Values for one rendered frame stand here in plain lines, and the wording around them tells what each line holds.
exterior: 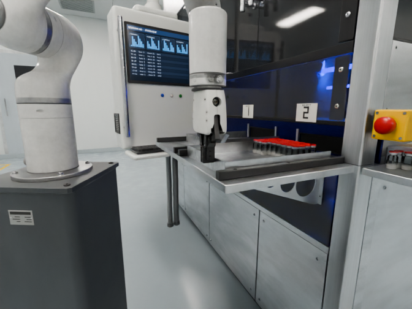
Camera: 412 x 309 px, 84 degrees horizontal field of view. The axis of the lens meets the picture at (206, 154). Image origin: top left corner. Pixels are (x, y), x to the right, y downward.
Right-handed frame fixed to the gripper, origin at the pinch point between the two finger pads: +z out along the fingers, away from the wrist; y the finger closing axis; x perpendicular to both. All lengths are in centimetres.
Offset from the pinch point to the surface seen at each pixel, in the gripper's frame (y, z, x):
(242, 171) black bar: -8.2, 2.9, -4.9
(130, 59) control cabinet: 86, -37, 7
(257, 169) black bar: -8.2, 2.8, -8.9
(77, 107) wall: 544, -13, 74
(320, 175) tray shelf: -11.1, 5.4, -26.2
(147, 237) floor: 124, 92, -2
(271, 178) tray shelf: -11.0, 4.5, -10.9
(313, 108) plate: 3.9, -11.0, -38.9
